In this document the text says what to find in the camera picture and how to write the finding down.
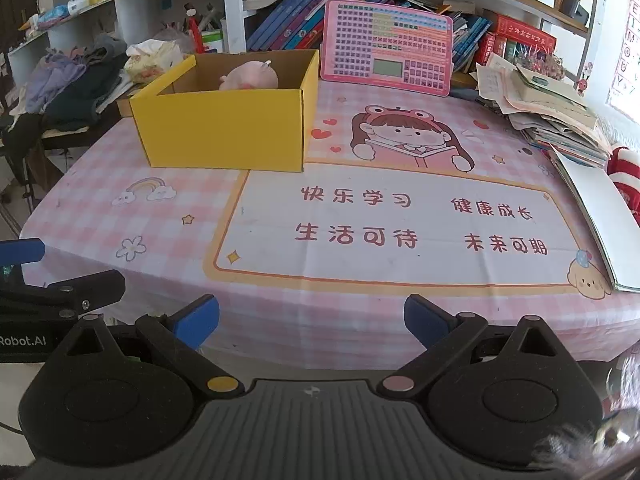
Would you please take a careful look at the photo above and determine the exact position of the pink toy keyboard tablet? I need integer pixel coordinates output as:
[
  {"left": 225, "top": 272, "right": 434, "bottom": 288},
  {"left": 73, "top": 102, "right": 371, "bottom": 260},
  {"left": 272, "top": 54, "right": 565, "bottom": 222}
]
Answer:
[{"left": 321, "top": 0, "right": 454, "bottom": 96}]

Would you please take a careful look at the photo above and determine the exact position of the red pen in holder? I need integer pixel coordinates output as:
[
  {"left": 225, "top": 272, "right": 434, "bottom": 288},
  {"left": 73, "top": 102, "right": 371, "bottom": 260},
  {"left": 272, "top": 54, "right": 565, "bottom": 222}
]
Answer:
[{"left": 186, "top": 4, "right": 205, "bottom": 54}]

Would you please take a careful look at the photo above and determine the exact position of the pile of papers and books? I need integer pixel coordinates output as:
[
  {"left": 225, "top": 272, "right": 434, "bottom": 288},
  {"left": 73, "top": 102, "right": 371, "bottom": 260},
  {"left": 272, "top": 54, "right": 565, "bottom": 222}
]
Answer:
[{"left": 476, "top": 54, "right": 613, "bottom": 168}]

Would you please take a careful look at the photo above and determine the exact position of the pink plush pig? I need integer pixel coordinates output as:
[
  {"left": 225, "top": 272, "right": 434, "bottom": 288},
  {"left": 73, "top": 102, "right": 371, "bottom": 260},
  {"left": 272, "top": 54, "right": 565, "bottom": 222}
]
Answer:
[{"left": 219, "top": 61, "right": 279, "bottom": 91}]

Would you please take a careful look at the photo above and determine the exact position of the red book box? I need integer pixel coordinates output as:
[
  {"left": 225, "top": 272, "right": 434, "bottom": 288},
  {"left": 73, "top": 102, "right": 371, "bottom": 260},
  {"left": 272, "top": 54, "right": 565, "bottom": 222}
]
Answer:
[{"left": 474, "top": 11, "right": 556, "bottom": 65}]

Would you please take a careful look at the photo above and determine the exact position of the white shelf post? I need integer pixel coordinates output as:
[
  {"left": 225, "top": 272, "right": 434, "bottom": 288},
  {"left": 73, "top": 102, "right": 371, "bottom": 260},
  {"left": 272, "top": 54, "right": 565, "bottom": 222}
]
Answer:
[{"left": 224, "top": 0, "right": 246, "bottom": 54}]

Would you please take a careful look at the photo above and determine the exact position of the pink printed table mat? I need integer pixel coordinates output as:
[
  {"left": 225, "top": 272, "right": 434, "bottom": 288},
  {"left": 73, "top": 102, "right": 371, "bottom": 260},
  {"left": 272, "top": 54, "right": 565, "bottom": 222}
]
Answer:
[{"left": 23, "top": 82, "right": 639, "bottom": 368}]

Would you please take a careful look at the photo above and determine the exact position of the floral tissue pack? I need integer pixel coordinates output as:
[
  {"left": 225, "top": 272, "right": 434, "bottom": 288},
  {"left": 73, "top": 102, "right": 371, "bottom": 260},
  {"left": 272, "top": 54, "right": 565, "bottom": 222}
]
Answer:
[{"left": 124, "top": 39, "right": 183, "bottom": 84}]

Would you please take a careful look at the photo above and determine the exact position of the red white striped sock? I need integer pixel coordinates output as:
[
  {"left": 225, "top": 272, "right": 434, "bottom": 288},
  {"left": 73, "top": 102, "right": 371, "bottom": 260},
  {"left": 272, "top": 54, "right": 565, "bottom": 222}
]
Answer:
[{"left": 606, "top": 145, "right": 640, "bottom": 224}]

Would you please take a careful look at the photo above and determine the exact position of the row of blue books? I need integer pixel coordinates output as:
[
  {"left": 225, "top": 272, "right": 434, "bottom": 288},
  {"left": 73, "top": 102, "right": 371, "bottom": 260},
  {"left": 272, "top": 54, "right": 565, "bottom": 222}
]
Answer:
[{"left": 246, "top": 0, "right": 396, "bottom": 52}]

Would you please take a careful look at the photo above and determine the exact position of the alphabet wall poster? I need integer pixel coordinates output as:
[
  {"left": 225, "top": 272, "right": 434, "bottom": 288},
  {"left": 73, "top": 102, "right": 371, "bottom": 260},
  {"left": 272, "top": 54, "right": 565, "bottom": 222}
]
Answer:
[{"left": 608, "top": 0, "right": 639, "bottom": 122}]

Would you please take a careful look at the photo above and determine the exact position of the pile of clothes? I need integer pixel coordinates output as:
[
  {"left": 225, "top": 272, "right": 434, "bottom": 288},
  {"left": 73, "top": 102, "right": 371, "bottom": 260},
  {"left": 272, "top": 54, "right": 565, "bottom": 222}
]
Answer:
[{"left": 1, "top": 34, "right": 132, "bottom": 159}]

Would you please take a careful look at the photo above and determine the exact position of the yellow cardboard box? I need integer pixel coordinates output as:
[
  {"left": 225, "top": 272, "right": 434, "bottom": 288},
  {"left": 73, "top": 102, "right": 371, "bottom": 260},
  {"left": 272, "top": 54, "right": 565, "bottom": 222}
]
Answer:
[{"left": 130, "top": 50, "right": 320, "bottom": 172}]

